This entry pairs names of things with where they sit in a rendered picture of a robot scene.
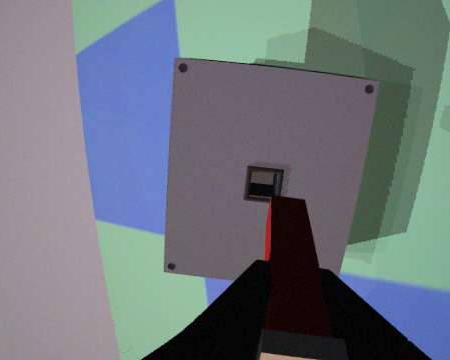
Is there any dark red square peg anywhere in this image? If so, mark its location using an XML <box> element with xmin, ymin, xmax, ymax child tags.
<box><xmin>256</xmin><ymin>195</ymin><xmax>349</xmax><ymax>360</ymax></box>

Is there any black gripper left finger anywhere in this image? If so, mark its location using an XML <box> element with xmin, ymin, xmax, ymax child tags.
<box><xmin>141</xmin><ymin>260</ymin><xmax>273</xmax><ymax>360</ymax></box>

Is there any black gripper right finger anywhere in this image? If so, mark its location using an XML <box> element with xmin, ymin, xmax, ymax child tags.
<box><xmin>320</xmin><ymin>268</ymin><xmax>430</xmax><ymax>360</ymax></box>

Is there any grey panel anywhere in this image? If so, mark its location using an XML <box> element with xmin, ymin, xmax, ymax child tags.
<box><xmin>164</xmin><ymin>57</ymin><xmax>380</xmax><ymax>280</ymax></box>

